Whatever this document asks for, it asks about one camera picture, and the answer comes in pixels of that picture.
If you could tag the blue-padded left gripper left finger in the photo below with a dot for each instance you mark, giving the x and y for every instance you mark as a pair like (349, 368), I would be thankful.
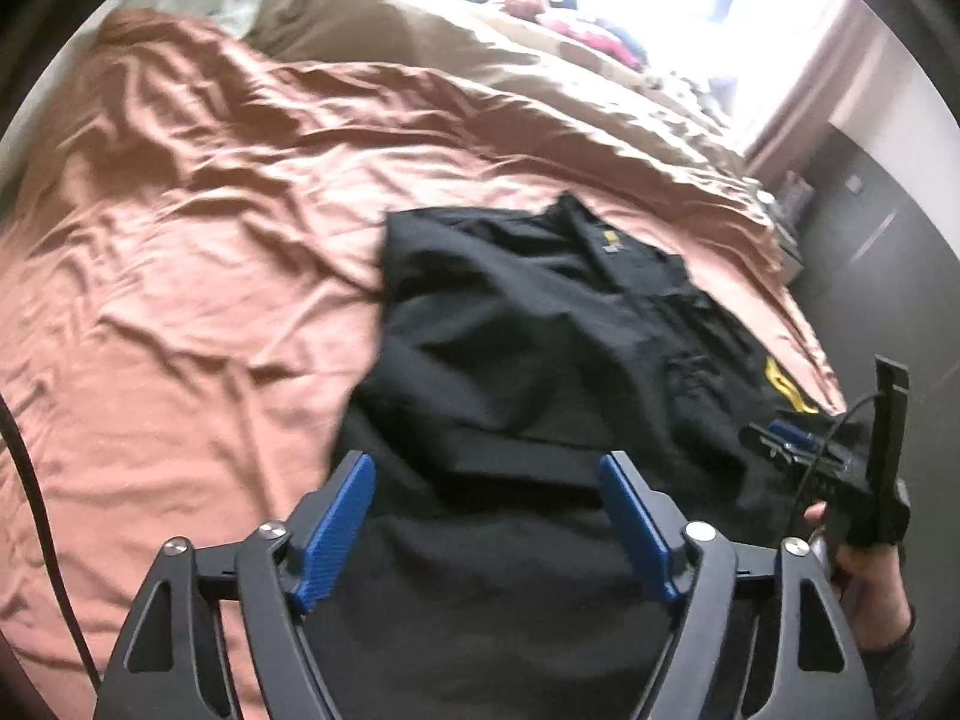
(323, 528)

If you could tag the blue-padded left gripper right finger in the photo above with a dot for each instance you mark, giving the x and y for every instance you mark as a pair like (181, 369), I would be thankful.
(650, 528)

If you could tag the black work shirt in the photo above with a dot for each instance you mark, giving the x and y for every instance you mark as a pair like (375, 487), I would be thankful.
(517, 348)

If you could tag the person's right hand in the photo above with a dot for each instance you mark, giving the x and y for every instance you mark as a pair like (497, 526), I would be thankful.
(873, 594)

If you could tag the white bedside cabinet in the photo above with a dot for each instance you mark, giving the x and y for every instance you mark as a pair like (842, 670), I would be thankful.
(785, 208)

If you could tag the rust brown bed cover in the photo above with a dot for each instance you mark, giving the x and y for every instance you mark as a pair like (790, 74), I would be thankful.
(189, 274)

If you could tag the pink right curtain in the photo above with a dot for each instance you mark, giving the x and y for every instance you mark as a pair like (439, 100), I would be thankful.
(791, 137)

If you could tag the beige duvet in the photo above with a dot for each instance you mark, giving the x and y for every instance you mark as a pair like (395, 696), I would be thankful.
(480, 67)

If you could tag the plush toys on sill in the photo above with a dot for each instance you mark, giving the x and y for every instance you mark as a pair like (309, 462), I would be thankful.
(565, 18)

